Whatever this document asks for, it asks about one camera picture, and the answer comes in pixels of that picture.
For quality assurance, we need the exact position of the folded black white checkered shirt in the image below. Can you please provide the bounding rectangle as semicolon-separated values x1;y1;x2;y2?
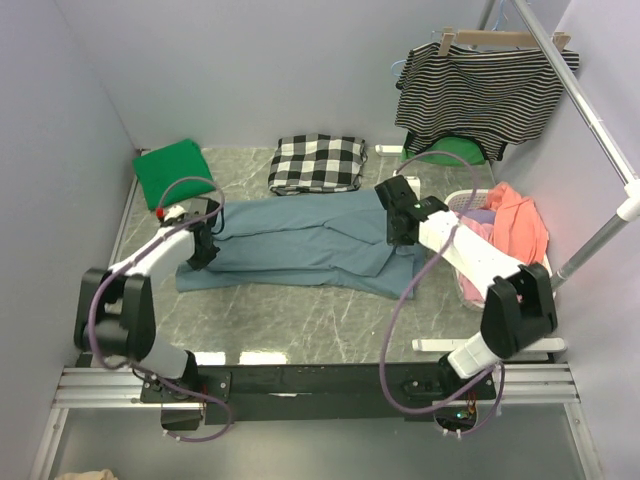
267;133;367;196

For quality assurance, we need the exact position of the beige cloth at bottom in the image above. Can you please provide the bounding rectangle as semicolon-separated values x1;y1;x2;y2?
54;469;118;480

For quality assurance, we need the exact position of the green garment under striped shirt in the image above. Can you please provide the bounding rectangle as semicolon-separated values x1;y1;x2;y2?
401;135;486;166

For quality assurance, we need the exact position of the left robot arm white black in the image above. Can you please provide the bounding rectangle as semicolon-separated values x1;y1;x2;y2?
73;197;224;390

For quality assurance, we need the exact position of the blue t shirt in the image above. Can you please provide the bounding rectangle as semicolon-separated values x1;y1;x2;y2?
176;190;425;298

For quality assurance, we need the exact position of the white laundry basket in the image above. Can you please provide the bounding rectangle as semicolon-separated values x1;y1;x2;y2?
442;188;557;311

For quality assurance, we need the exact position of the wooden clip hanger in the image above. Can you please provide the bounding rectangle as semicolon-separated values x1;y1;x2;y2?
432;25;572;57

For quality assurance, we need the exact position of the silver clothes rack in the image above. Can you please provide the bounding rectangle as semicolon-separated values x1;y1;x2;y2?
375;0;640;354

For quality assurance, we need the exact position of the black white striped shirt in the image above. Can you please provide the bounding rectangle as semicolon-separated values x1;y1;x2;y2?
395;42;564;162

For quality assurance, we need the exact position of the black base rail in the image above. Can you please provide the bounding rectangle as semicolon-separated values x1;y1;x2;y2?
140;362;464;432

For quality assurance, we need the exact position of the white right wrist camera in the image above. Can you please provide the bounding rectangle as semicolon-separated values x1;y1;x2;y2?
404;176;421;200

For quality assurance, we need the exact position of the coral pink shirt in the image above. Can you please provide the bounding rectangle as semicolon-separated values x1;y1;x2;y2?
485;182;549;265

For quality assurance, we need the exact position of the aluminium frame rail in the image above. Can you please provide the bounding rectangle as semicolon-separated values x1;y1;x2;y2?
27;149;601;480

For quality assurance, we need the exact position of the lilac garment in basket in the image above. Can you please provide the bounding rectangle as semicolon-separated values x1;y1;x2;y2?
462;209;496;225

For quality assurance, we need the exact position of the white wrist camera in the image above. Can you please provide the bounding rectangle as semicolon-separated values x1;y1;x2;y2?
155;205;192;228
404;176;421;200

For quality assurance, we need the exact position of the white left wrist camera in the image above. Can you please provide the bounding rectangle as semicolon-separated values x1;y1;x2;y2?
155;205;192;228

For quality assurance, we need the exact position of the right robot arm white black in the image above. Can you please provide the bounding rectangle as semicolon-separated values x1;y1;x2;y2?
375;175;558;381

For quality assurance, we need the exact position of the folded green t shirt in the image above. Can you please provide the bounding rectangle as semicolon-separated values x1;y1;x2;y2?
133;139;215;210

